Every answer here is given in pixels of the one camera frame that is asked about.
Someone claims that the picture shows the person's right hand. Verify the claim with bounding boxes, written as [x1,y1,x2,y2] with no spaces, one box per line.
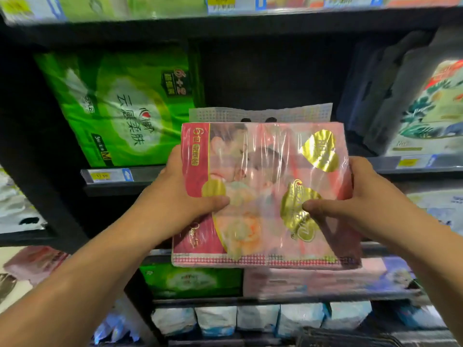
[302,157,411,250]

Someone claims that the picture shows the person's left hand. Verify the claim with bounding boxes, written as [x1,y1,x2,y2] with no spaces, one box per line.
[139,144,231,248]

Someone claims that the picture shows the pink tissue pack gold hearts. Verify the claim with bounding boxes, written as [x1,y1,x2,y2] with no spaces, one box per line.
[171,103,363,270]

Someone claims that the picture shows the person's right forearm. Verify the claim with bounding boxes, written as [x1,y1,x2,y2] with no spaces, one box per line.
[396,212,463,345]

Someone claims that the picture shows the person's left forearm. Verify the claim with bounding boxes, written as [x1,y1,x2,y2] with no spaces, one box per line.
[0,207,175,347]

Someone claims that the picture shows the pale pink tissue pack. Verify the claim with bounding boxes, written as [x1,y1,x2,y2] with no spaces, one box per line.
[243,256,417,301]

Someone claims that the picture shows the small green tissue pack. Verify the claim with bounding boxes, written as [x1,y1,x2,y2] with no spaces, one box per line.
[140,263,244,300]

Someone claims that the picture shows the white and blue tissue pack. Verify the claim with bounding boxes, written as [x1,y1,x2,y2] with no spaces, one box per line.
[276,303,327,339]
[151,307,198,337]
[322,300,373,331]
[195,306,238,338]
[237,304,281,334]

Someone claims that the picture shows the pale blue printed tissue pack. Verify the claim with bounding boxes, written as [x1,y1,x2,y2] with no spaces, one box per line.
[405,188,463,236]

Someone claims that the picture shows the dark grey tissue pack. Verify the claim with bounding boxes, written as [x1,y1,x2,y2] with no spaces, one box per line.
[336,30,435,139]

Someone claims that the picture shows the large green tissue pack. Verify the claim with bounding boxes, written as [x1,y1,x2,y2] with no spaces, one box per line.
[34,43,205,169]

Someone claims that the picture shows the white floral tissue pack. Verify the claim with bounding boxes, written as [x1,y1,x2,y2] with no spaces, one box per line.
[363,27,463,158]

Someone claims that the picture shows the black shelf unit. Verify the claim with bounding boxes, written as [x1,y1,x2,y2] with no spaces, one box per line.
[0,5,463,347]

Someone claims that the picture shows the white blue plastic pack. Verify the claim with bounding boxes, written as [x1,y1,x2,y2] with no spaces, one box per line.
[92,303,142,344]

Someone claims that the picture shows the pink wrapped tissue pack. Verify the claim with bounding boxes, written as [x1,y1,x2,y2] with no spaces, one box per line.
[3,246,70,287]

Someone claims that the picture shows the white and grey tissue pack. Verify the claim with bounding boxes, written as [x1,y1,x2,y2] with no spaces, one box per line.
[0,165,48,234]

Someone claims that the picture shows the green packs row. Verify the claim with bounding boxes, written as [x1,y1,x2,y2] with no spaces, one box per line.
[0,0,207,25]

